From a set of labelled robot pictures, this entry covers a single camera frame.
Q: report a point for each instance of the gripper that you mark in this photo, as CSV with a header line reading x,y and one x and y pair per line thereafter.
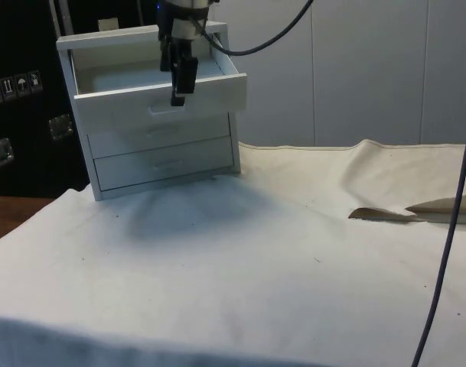
x,y
165,23

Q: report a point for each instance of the black cabinet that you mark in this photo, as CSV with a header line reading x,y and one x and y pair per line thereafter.
x,y
22,49

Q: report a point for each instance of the pale locker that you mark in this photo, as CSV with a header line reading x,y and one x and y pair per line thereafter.
x,y
450,57

